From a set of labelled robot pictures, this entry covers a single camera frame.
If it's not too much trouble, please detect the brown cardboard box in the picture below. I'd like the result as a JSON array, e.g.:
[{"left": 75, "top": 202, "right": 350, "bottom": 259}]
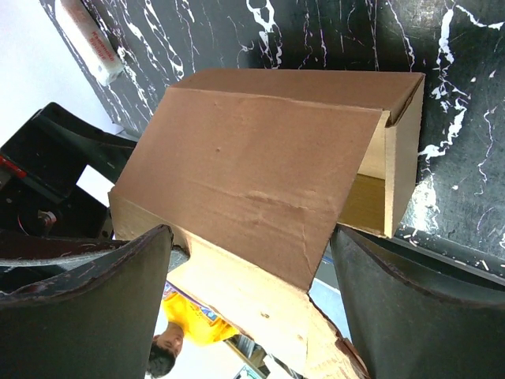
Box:
[{"left": 109, "top": 69, "right": 425, "bottom": 378}]

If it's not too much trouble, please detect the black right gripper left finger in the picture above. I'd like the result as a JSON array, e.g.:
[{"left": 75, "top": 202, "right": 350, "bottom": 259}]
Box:
[{"left": 1, "top": 225, "right": 173, "bottom": 378}]

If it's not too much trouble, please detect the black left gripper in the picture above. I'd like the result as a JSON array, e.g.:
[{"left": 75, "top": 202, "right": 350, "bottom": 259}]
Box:
[{"left": 0, "top": 101, "right": 190, "bottom": 277}]

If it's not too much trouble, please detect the person in yellow shirt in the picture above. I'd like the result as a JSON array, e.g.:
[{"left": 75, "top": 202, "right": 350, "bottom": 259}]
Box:
[{"left": 146, "top": 282, "right": 240, "bottom": 378}]

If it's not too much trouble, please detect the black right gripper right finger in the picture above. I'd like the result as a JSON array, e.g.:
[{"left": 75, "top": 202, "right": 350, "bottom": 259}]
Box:
[{"left": 330, "top": 227, "right": 504, "bottom": 378}]

